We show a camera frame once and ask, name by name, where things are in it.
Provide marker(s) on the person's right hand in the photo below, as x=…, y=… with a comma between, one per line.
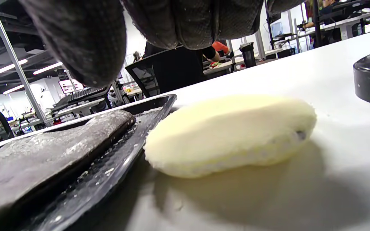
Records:
x=88, y=38

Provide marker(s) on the brown leather bag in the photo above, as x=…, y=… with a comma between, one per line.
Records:
x=43, y=154

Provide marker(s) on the black plastic tray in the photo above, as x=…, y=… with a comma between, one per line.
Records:
x=114, y=166

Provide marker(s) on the yellow round sponge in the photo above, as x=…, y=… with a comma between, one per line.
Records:
x=230, y=134

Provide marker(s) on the black mesh office chair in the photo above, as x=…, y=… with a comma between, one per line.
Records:
x=146, y=80

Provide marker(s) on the black water bottle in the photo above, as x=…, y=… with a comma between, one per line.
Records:
x=248, y=56

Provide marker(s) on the aluminium frame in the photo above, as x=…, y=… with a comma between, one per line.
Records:
x=18, y=70

